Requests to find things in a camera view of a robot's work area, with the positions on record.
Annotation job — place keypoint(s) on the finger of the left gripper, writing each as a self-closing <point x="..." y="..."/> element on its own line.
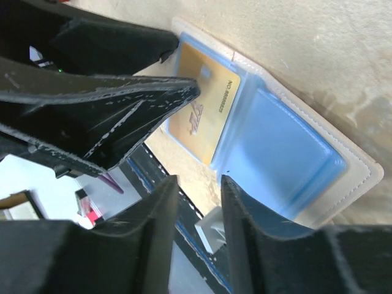
<point x="84" y="124"/>
<point x="82" y="42"/>

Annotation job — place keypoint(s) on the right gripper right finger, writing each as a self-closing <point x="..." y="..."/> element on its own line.
<point x="271" y="254"/>

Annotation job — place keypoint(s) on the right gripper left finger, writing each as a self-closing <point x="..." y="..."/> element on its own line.
<point x="129" y="253"/>

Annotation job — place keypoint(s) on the beige card holder wallet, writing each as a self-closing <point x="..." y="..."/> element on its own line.
<point x="278" y="149"/>

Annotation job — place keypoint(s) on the gold credit card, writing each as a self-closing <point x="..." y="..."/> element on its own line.
<point x="198" y="126"/>

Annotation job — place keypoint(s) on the grey truss beam piece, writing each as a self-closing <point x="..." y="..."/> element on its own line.
<point x="211" y="230"/>

